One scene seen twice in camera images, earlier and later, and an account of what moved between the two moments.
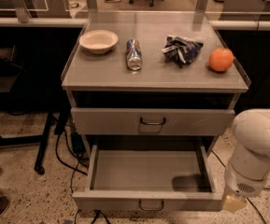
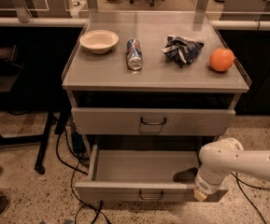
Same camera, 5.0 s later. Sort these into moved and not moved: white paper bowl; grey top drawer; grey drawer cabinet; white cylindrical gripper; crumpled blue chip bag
Moved: white cylindrical gripper
Not moved: grey top drawer; crumpled blue chip bag; grey drawer cabinet; white paper bowl
